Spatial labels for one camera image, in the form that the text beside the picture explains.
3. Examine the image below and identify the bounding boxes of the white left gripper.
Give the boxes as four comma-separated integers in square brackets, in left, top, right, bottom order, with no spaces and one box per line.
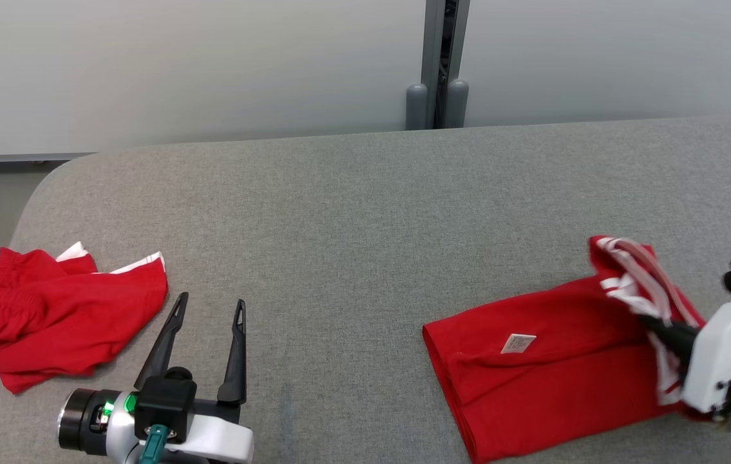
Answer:
[133,292,254,464]

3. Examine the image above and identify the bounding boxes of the red shorts with white trim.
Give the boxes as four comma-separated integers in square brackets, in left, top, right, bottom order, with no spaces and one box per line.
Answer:
[0,242,168,395]

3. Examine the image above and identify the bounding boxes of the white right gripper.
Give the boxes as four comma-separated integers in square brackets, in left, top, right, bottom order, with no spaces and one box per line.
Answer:
[639,293,731,413]

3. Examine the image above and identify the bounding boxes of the red shirt with white sleeves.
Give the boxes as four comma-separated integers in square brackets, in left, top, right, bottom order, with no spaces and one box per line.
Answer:
[422,235,710,464]

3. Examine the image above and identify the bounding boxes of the grey cylindrical post foot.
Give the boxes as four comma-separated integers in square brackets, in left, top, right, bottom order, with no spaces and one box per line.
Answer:
[406,82,429,131]
[446,79,470,128]

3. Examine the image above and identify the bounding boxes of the grey partition post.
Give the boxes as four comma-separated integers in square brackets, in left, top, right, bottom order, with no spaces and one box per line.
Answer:
[420,0,471,130]

